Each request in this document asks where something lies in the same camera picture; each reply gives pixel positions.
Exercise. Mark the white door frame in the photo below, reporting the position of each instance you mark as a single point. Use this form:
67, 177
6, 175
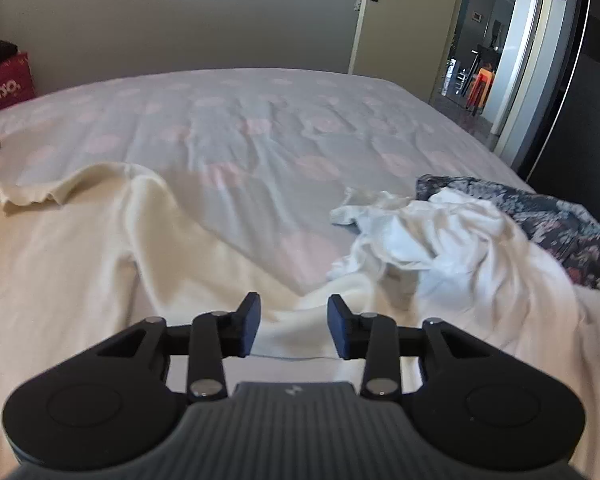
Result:
525, 60

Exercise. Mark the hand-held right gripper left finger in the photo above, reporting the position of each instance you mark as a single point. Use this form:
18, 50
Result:
247, 325

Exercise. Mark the black wardrobe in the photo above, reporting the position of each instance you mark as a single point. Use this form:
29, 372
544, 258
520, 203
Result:
595, 110

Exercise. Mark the dark floral garment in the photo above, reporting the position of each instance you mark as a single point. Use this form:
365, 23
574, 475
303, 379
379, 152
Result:
555, 220

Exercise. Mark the red plastic bag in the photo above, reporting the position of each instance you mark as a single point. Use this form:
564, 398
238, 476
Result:
10, 85

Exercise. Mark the orange stool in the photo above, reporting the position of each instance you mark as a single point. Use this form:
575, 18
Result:
482, 82

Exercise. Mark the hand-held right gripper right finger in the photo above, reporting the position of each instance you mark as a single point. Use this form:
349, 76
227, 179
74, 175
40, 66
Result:
337, 327

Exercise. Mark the beige door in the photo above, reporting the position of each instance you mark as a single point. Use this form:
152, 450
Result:
410, 25

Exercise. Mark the white t-shirt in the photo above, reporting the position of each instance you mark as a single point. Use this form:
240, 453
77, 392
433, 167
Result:
430, 245

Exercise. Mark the cream sweater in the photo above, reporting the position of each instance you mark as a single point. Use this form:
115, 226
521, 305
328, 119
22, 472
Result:
80, 270

